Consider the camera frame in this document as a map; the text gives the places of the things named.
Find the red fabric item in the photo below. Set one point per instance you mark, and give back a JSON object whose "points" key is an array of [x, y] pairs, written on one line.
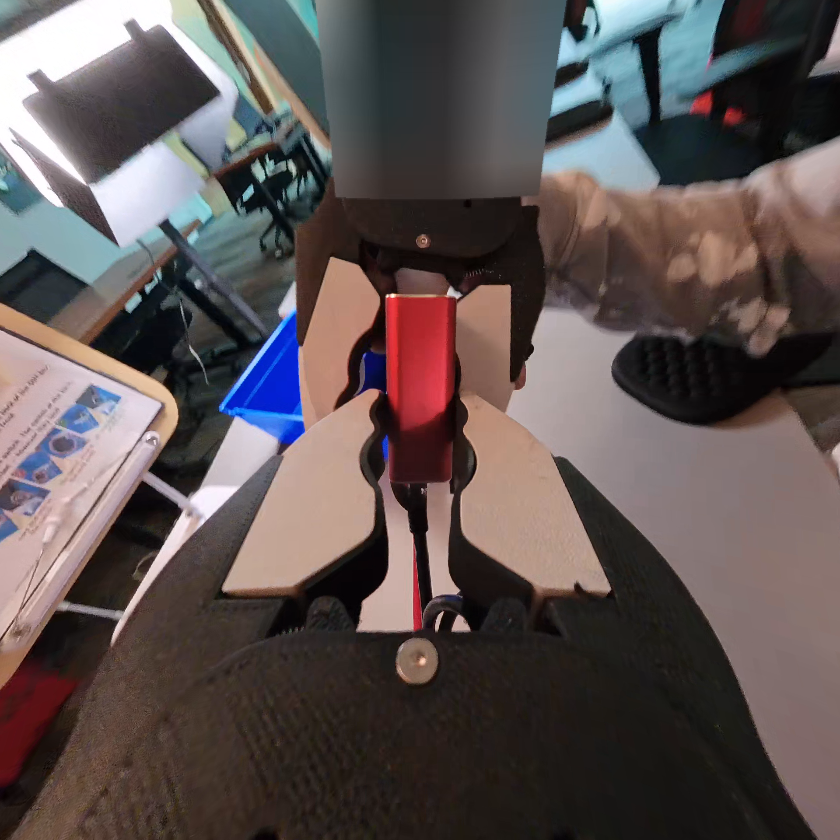
{"points": [[29, 722]]}

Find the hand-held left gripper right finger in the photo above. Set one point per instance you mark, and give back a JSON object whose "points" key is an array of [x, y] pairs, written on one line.
{"points": [[525, 512]]}

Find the laminated instruction sheet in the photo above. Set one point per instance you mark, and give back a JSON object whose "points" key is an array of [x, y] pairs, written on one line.
{"points": [[59, 426]]}

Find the red metal ethernet adapter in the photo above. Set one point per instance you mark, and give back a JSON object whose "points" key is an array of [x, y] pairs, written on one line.
{"points": [[420, 380]]}

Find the black softbox light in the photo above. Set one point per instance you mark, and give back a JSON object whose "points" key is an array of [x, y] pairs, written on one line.
{"points": [[118, 98], [138, 197]]}

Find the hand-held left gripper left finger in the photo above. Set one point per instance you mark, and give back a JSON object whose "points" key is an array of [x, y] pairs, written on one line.
{"points": [[308, 512]]}

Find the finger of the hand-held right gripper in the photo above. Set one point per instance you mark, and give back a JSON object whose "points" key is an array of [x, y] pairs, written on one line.
{"points": [[489, 341], [338, 315]]}

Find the wooden office desk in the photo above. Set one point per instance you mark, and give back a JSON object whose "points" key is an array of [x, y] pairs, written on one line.
{"points": [[131, 289]]}

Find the person's right forearm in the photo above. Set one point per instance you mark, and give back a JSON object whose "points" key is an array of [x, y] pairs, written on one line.
{"points": [[689, 256]]}

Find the black and red office chair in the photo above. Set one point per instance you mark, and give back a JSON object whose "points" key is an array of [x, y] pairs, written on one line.
{"points": [[741, 111]]}

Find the blue plastic bin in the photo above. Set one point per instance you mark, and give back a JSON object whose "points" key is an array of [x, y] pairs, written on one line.
{"points": [[269, 387]]}

